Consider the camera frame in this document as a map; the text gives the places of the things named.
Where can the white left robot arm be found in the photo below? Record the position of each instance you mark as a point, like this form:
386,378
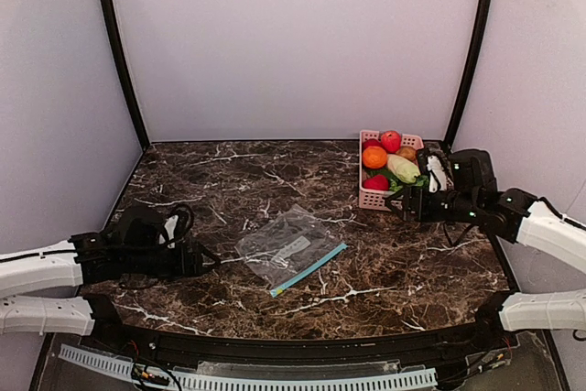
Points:
141,242

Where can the black left frame post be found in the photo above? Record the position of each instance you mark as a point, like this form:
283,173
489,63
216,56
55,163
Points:
123,72

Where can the black right frame post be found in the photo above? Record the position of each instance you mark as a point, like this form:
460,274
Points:
469,69

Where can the orange tangerine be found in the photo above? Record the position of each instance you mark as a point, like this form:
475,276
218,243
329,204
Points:
374,157

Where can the black frame post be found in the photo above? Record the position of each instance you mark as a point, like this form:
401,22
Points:
123,72
469,69

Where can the grey slotted cable duct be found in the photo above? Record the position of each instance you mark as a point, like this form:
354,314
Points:
234,377

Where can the green leafy lettuce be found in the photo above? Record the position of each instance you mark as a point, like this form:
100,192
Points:
395,184

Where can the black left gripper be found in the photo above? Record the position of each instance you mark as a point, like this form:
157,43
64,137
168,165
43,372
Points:
190,261

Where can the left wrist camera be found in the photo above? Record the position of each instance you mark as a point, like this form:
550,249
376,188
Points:
177,226

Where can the red strawberry toy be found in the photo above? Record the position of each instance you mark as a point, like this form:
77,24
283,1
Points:
377,182

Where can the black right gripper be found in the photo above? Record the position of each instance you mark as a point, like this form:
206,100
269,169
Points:
415,203

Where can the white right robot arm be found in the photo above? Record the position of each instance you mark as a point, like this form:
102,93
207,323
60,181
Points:
463,189

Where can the clear zip top bag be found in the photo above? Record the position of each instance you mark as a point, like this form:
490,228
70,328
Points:
288,249

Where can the brown potato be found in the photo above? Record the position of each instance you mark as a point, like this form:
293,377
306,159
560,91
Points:
408,153

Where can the red apple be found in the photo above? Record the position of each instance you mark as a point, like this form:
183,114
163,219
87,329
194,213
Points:
391,141

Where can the pink plastic basket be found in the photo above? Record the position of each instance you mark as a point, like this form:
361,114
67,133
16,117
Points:
370,199

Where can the black front frame rail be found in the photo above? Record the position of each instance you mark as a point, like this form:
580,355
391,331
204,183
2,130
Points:
431,348

